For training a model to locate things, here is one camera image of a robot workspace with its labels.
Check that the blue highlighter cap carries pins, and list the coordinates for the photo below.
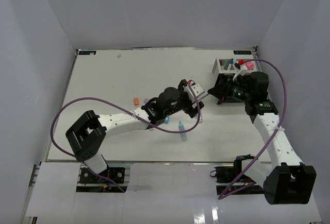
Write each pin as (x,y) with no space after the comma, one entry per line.
(166,121)

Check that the blue stubby highlighter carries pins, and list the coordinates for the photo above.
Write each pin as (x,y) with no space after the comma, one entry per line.
(182,131)

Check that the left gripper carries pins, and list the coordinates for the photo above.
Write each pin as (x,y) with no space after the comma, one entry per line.
(190,110)

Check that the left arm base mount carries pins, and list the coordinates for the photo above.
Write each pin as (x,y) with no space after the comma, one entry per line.
(113,180)

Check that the left blue table label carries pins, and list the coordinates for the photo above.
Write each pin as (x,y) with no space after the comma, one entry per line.
(87,52)

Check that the right blue table label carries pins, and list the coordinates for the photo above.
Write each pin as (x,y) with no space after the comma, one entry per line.
(242,52)

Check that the black mesh organizer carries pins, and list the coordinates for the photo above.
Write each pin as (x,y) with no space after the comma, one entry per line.
(219,78)

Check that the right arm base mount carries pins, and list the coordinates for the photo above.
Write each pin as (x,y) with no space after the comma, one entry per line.
(225,174)

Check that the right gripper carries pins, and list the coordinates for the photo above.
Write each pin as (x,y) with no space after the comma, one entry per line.
(221,92)

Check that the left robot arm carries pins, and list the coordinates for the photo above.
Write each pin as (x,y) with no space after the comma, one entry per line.
(86,135)

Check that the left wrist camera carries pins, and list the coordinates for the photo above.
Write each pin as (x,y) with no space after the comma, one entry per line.
(194,90)

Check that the white mesh organizer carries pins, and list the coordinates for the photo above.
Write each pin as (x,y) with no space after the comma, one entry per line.
(217,68)

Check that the blue table label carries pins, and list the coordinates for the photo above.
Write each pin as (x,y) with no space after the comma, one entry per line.
(87,52)
(242,52)

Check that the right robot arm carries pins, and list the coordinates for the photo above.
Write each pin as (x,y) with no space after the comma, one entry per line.
(289,180)

